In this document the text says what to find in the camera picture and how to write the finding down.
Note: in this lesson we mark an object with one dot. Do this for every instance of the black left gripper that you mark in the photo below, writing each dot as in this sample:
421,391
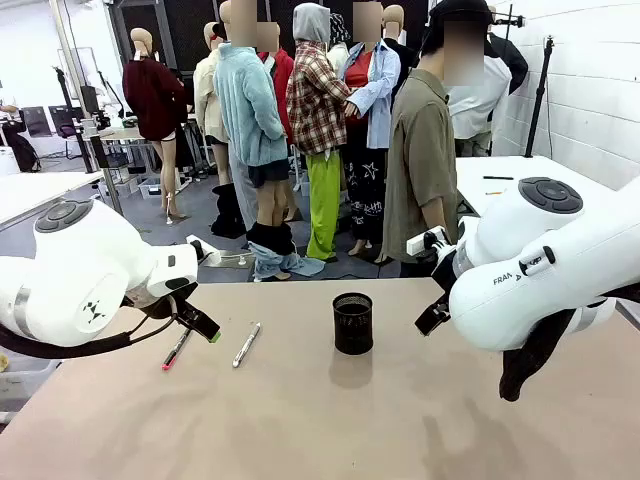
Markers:
150,306

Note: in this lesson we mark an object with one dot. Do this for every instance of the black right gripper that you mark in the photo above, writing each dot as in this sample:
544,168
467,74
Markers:
442,272

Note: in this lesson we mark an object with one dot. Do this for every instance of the orange pencil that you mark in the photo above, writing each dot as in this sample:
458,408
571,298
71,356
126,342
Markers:
496,192

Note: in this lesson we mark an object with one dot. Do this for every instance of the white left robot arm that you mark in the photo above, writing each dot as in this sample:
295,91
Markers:
75,260

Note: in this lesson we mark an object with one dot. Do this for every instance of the person's right forearm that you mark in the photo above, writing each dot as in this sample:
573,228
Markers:
434,217

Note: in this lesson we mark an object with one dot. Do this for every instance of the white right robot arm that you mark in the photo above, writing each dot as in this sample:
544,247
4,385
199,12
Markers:
525,290

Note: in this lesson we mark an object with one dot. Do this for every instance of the silver pen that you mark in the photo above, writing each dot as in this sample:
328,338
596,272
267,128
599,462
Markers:
246,346

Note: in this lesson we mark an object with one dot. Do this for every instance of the black mesh pen holder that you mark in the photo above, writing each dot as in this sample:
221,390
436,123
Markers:
353,330

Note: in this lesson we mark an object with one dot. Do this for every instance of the blue jeans pile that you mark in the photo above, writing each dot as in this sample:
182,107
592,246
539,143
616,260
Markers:
280,265

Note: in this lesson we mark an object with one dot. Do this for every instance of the black clothes pile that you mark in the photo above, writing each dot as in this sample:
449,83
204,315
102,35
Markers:
227,215

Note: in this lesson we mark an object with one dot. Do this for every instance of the grey floor crate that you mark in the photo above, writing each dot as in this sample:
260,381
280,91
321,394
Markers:
150,189

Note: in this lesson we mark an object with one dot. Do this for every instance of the person in olive shirt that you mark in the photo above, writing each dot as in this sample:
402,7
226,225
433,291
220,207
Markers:
420,150

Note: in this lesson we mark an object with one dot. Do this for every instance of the large white table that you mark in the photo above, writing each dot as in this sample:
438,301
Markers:
550,170

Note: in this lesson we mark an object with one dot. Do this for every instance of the white side table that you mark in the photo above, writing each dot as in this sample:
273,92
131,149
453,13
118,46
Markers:
40,187

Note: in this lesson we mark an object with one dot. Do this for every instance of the mannequin in white shirt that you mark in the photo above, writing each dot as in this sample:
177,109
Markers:
475,110

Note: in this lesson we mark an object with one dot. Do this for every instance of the mannequin in light blue fleece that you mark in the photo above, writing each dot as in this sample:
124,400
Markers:
247,110

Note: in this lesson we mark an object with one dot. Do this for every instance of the mannequin in cream jacket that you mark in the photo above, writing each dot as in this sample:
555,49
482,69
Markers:
205,100

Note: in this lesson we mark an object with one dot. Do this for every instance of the mannequin in maroon sweater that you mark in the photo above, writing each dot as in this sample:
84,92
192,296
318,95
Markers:
155,100

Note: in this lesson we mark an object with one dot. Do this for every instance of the figure in blue shirt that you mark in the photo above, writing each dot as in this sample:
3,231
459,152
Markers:
372,90

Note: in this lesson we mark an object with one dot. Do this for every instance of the black tripod stand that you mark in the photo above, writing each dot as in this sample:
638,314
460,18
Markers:
540,100

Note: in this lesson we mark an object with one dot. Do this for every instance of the mannequin in plaid shirt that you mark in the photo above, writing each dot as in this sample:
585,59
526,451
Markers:
315,100

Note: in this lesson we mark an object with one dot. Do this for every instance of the black computer monitor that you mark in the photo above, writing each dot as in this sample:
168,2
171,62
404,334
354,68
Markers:
37,121
62,120

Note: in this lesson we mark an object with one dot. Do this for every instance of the mannequin in dark coat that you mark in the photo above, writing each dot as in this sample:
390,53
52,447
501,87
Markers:
400,60

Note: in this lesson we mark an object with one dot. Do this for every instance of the mannequin in red jacket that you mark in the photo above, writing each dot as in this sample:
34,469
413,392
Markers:
281,75

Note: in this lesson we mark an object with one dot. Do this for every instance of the mannequin in black jacket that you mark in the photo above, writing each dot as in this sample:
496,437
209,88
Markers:
510,55

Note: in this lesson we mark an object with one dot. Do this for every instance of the mannequin in patterned hood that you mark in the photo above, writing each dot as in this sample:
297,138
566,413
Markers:
339,30

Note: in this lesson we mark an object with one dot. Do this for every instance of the thin black light stand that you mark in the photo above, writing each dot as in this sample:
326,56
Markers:
510,20

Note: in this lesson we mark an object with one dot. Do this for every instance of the black cap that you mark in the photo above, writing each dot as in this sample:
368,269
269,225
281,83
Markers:
457,9

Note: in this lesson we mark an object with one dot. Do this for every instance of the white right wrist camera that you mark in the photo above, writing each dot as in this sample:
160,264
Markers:
420,244

